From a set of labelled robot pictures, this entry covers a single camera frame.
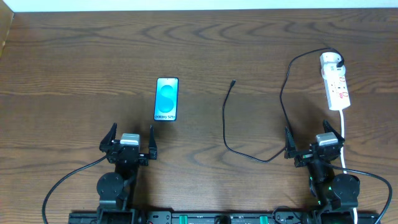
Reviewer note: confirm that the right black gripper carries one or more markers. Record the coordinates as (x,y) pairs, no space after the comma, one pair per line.
(315,154)

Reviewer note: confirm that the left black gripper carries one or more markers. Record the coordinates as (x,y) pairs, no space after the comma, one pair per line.
(127,154)

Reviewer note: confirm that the blue screen Galaxy smartphone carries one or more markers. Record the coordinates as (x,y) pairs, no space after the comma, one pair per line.
(166,99)

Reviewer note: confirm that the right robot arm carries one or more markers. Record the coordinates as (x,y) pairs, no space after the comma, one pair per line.
(336,193)

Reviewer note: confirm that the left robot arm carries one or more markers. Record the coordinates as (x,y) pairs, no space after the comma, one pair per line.
(116,189)

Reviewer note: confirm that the white USB charger plug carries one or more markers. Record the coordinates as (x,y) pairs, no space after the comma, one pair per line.
(331,61)

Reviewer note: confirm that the white power strip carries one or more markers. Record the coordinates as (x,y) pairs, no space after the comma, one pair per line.
(337,93)

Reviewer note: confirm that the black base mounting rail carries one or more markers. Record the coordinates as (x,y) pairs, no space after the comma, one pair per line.
(163,217)

